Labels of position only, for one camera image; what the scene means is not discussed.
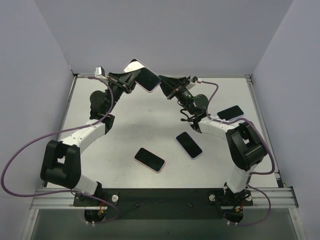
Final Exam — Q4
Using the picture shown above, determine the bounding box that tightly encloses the phone in blue case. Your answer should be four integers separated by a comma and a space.
217, 105, 244, 121

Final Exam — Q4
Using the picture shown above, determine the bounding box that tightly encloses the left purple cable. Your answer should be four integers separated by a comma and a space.
1, 74, 121, 225

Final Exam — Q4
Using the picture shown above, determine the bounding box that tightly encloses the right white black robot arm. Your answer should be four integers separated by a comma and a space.
159, 75, 267, 195

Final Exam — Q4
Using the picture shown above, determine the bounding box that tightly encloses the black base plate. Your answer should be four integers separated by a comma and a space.
72, 188, 254, 221

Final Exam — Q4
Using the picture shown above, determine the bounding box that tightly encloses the aluminium front rail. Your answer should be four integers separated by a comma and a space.
30, 187, 299, 210

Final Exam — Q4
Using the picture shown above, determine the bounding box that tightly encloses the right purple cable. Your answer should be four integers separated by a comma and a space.
199, 79, 276, 227

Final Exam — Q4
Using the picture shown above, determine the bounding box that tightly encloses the lavender phone case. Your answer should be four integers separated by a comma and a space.
175, 131, 203, 160

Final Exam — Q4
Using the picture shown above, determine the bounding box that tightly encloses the purple cable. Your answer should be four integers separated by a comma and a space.
1, 74, 121, 225
199, 79, 276, 227

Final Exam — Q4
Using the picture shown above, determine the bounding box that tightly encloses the pink phone case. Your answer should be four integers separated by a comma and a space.
122, 58, 162, 94

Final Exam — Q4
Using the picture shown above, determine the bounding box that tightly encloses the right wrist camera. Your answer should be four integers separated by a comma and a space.
186, 76, 202, 90

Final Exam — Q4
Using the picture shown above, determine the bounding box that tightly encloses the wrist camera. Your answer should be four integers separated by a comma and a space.
94, 66, 106, 78
186, 76, 202, 90

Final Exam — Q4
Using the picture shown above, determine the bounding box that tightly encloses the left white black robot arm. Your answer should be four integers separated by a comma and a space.
40, 67, 148, 206

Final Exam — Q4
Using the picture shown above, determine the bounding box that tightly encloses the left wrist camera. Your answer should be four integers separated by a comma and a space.
94, 66, 106, 78

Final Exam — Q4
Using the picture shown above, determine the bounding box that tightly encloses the phone in pink case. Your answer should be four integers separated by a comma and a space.
134, 148, 166, 173

